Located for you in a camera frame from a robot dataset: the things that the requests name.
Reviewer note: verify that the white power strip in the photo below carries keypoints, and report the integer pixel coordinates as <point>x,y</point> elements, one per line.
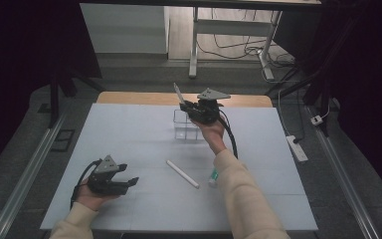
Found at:
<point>297,149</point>

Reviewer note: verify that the dark curtain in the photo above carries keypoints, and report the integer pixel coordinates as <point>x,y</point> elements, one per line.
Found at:
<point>371,83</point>
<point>20,66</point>

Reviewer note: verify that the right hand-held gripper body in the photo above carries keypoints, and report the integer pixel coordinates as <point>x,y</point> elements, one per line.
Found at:
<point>207,109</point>

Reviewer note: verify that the black stand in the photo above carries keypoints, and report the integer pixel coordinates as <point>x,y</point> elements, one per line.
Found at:
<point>54,99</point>
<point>318,86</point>

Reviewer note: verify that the white pen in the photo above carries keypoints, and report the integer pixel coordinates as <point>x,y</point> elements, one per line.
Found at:
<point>182,174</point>

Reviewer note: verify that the thin silver pen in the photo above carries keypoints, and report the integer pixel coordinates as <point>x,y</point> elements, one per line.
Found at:
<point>179,93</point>

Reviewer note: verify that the white cabinet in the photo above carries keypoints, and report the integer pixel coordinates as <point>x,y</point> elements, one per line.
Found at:
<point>126,30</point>

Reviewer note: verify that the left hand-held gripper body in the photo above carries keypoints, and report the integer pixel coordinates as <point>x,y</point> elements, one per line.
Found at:
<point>107,182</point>

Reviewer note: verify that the green and white glue stick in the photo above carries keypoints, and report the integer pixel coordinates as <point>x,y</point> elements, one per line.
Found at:
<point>213,179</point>

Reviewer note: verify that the clear plastic pen holder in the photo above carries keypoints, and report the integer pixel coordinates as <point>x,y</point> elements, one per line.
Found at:
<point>185,127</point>

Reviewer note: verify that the metal floor rail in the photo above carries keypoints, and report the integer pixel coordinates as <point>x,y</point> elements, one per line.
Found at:
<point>343,179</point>
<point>26,172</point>

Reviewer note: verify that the black floor frame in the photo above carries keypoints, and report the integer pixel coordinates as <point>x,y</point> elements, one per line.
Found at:
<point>63,140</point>

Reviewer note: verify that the small white adapter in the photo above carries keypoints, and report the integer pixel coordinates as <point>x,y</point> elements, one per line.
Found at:
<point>316,120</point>

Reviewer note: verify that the white-legged desk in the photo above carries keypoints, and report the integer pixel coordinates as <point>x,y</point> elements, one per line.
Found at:
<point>232,27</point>

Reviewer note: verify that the person's left hand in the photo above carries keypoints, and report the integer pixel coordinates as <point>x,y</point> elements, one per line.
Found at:
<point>93,199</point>

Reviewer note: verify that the person's right hand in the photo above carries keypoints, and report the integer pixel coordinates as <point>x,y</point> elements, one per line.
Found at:
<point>214,134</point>

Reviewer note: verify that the white table mat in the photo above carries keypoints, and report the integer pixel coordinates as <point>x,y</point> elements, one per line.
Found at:
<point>139,132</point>

